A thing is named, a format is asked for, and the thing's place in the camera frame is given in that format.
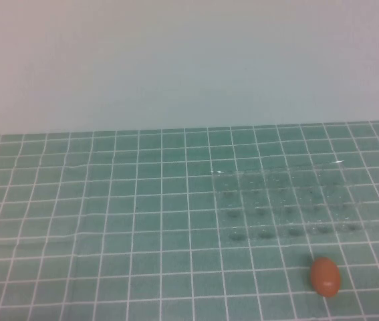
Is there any brown egg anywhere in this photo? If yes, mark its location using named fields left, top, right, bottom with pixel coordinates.
left=310, top=256, right=341, bottom=298

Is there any clear plastic egg tray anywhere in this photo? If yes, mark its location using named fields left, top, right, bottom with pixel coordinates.
left=211, top=160, right=366, bottom=243

